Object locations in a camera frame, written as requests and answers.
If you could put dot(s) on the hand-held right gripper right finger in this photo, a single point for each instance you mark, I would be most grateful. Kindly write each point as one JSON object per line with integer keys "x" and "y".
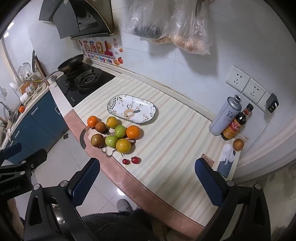
{"x": 208, "y": 180}

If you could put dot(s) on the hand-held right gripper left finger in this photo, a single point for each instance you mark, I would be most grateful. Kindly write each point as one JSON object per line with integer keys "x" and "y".
{"x": 85, "y": 180}

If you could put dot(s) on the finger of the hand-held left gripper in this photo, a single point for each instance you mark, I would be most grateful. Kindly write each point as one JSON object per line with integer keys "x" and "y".
{"x": 34, "y": 157}
{"x": 11, "y": 150}

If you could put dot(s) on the large brown fruit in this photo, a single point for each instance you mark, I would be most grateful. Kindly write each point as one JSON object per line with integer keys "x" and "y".
{"x": 97, "y": 140}

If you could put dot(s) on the red cherry tomato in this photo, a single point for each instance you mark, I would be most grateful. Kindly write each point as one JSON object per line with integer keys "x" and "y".
{"x": 125, "y": 161}
{"x": 134, "y": 160}

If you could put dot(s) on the green apple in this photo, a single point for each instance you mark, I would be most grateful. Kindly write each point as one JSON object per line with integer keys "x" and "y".
{"x": 120, "y": 131}
{"x": 112, "y": 141}

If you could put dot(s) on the yellow orange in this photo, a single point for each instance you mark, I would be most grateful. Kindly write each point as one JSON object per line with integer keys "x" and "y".
{"x": 123, "y": 146}

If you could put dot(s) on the small brown fruit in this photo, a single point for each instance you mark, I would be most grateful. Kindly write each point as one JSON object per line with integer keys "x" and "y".
{"x": 100, "y": 127}

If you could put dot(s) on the small orange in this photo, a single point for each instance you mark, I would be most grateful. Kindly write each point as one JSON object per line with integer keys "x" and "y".
{"x": 92, "y": 121}

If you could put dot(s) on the yellow-green orange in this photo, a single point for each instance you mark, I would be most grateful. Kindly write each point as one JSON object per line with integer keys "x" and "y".
{"x": 111, "y": 122}

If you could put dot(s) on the large orange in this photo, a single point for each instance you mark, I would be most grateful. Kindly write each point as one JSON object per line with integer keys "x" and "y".
{"x": 133, "y": 132}

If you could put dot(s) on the oval patterned plate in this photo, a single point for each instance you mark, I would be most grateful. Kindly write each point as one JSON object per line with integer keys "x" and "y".
{"x": 131, "y": 109}

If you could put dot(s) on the small brown card box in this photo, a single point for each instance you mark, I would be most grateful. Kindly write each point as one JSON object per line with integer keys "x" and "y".
{"x": 208, "y": 159}

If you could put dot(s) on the blue tissue pack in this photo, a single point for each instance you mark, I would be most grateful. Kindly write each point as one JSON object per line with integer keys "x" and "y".
{"x": 225, "y": 166}

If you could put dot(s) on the cat-shaped mat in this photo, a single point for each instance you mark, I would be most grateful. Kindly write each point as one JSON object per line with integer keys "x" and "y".
{"x": 108, "y": 153}

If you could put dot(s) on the blue kitchen cabinet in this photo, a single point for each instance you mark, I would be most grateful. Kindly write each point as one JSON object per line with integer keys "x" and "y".
{"x": 39, "y": 120}

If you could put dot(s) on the tiny orange fruit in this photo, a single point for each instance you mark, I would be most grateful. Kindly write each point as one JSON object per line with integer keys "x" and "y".
{"x": 21, "y": 109}

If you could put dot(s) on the grey slipper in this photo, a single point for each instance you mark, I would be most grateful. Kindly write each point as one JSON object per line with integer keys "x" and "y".
{"x": 124, "y": 205}

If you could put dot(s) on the round brown fruit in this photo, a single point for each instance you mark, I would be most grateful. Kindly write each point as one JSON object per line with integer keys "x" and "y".
{"x": 238, "y": 144}

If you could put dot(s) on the striped counter cover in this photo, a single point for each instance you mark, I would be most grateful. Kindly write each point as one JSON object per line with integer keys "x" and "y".
{"x": 173, "y": 143}

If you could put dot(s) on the person's dark fuzzy trousers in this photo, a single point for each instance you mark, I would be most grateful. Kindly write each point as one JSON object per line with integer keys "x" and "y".
{"x": 115, "y": 226}

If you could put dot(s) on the dark soy sauce bottle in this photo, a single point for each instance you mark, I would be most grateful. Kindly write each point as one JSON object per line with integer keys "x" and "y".
{"x": 235, "y": 126}

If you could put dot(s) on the grey gas canister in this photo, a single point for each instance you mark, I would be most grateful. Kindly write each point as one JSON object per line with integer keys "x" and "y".
{"x": 225, "y": 115}

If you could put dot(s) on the small white saucepan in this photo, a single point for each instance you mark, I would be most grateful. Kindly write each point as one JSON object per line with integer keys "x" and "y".
{"x": 51, "y": 79}

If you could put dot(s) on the metal mesh strainer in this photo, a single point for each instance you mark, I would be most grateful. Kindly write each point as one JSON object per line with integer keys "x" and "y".
{"x": 24, "y": 69}

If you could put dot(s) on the black gas stove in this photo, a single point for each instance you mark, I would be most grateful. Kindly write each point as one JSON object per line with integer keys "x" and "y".
{"x": 92, "y": 81}

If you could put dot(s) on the black plug charger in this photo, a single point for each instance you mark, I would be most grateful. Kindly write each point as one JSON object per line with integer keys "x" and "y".
{"x": 272, "y": 103}

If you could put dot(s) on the black frying pan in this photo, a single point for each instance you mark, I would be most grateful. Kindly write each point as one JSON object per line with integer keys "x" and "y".
{"x": 71, "y": 61}

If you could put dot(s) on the plastic bag with orange contents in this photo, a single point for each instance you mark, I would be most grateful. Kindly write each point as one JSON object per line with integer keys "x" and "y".
{"x": 189, "y": 39}

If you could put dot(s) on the grey range hood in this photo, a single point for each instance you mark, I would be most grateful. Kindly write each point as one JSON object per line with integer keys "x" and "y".
{"x": 67, "y": 18}

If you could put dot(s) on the plastic bag with dark contents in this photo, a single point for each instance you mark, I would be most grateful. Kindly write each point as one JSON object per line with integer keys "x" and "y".
{"x": 145, "y": 25}

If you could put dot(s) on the white wall socket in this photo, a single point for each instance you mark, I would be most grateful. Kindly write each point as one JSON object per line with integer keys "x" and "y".
{"x": 254, "y": 90}
{"x": 237, "y": 78}
{"x": 262, "y": 102}

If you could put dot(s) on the colourful wall sticker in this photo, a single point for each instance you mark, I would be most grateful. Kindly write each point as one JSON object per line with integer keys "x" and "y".
{"x": 99, "y": 49}

